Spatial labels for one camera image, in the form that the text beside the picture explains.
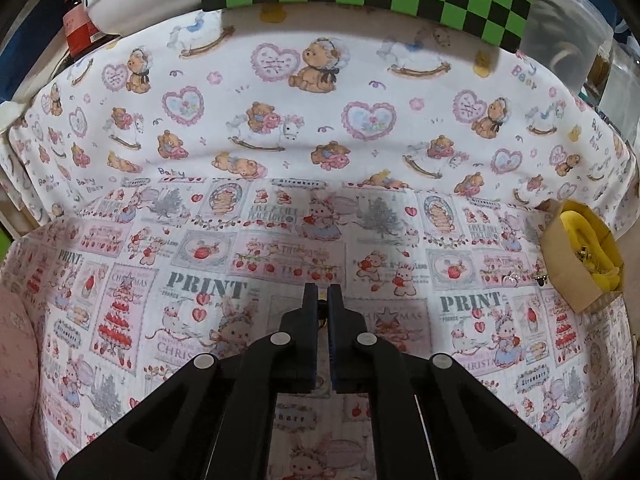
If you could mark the yellow cloth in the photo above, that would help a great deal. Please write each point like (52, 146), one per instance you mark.
(597, 245)

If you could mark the small dark earring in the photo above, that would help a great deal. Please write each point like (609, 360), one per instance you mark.
(540, 280)

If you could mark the clear plastic tub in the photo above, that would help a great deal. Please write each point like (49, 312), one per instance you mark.
(565, 30)

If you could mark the bear printed cloth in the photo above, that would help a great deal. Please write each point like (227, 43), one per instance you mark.
(320, 110)

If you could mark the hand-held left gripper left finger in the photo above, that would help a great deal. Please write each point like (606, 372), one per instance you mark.
(300, 355)

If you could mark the red jar with black lid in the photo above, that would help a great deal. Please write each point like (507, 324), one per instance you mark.
(80, 25)

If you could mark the clear spray bottle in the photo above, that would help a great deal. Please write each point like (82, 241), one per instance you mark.
(620, 90)

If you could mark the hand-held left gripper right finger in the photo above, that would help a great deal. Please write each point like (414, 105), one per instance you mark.
(345, 355)

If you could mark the gold hexagonal box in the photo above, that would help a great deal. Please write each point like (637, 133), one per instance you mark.
(570, 265)

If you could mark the pink strawberry printed tablecloth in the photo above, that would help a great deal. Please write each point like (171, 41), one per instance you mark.
(200, 310)

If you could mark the pink bag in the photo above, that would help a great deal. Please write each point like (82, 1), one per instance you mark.
(17, 360)

